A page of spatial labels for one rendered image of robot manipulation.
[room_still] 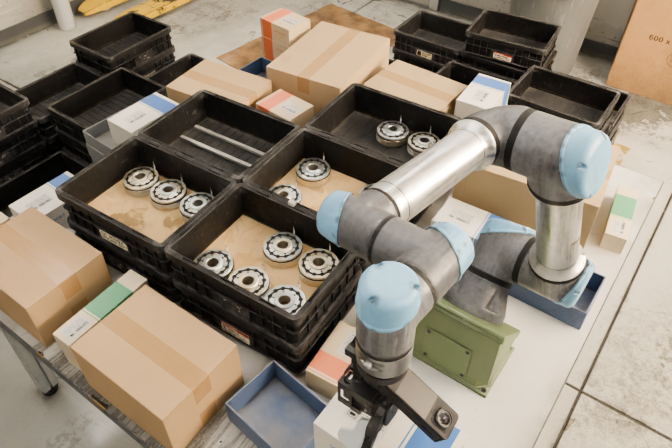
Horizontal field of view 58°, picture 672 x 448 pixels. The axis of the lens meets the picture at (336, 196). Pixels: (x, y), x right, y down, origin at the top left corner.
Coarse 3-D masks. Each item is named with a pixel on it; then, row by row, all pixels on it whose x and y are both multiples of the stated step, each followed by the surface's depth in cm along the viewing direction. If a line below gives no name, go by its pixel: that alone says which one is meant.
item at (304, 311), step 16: (256, 192) 163; (208, 208) 158; (288, 208) 159; (192, 224) 154; (176, 240) 150; (176, 256) 146; (352, 256) 147; (208, 272) 142; (336, 272) 142; (224, 288) 141; (240, 288) 139; (320, 288) 139; (256, 304) 137; (272, 304) 136; (304, 304) 136; (288, 320) 133
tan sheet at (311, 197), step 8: (288, 176) 183; (336, 176) 183; (344, 176) 183; (328, 184) 181; (336, 184) 181; (344, 184) 181; (352, 184) 181; (360, 184) 181; (304, 192) 178; (312, 192) 178; (320, 192) 178; (328, 192) 178; (352, 192) 178; (304, 200) 175; (312, 200) 175; (320, 200) 175; (312, 208) 173
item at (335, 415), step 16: (336, 400) 96; (320, 416) 94; (336, 416) 94; (352, 416) 94; (368, 416) 94; (400, 416) 94; (320, 432) 93; (336, 432) 92; (384, 432) 92; (400, 432) 92; (416, 432) 92
